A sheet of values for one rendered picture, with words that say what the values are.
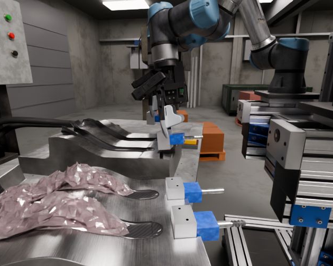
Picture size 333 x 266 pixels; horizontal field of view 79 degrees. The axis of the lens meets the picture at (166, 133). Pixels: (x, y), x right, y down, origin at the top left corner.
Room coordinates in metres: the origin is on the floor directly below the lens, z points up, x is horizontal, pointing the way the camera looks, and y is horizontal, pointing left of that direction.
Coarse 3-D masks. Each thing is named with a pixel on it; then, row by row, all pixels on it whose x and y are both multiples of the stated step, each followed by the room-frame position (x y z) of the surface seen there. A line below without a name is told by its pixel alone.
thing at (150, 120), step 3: (156, 111) 0.91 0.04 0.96; (147, 114) 0.87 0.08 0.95; (150, 114) 0.87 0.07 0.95; (156, 114) 0.91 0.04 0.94; (147, 117) 0.87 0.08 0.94; (150, 117) 0.87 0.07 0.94; (153, 117) 0.87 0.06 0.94; (156, 117) 0.87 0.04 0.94; (147, 120) 0.87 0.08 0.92; (150, 120) 0.87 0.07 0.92; (153, 120) 0.87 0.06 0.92; (156, 120) 0.87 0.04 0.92; (159, 120) 0.87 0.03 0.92; (147, 123) 0.88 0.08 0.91; (150, 123) 0.87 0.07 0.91; (153, 123) 0.87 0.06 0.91
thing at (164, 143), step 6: (156, 132) 0.57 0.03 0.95; (168, 132) 0.56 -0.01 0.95; (162, 138) 0.56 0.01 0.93; (168, 138) 0.56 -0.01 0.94; (174, 138) 0.56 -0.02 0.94; (180, 138) 0.56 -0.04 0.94; (186, 138) 0.57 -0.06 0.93; (192, 138) 0.57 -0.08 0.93; (198, 138) 0.57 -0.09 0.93; (162, 144) 0.56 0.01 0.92; (168, 144) 0.56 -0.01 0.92; (174, 144) 0.56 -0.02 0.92
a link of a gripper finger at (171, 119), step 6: (168, 108) 0.57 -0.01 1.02; (168, 114) 0.56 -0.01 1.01; (174, 114) 0.56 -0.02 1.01; (162, 120) 0.55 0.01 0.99; (168, 120) 0.56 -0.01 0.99; (174, 120) 0.55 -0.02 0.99; (180, 120) 0.55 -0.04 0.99; (162, 126) 0.55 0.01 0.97; (168, 126) 0.55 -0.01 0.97; (162, 132) 0.56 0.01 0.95
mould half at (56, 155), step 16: (96, 128) 0.72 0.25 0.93; (112, 128) 0.77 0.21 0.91; (48, 144) 0.73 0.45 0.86; (64, 144) 0.58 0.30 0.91; (80, 144) 0.57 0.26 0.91; (112, 144) 0.65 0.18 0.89; (128, 144) 0.66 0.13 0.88; (144, 144) 0.65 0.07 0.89; (32, 160) 0.60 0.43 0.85; (48, 160) 0.59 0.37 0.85; (64, 160) 0.58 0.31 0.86; (80, 160) 0.57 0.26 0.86; (96, 160) 0.56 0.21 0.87; (112, 160) 0.55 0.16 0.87; (128, 160) 0.54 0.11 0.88; (144, 160) 0.53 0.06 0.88; (160, 160) 0.52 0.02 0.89; (176, 160) 0.63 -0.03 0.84; (128, 176) 0.54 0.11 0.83; (160, 176) 0.52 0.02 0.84
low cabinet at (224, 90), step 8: (224, 88) 7.06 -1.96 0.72; (232, 88) 5.82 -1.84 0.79; (240, 88) 5.79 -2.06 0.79; (248, 88) 5.76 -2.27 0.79; (256, 88) 5.73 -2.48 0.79; (264, 88) 5.69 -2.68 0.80; (312, 88) 5.51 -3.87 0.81; (224, 96) 6.90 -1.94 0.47; (232, 96) 5.82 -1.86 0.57; (224, 104) 6.73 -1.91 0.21; (232, 104) 5.81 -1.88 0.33; (232, 112) 5.82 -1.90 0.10
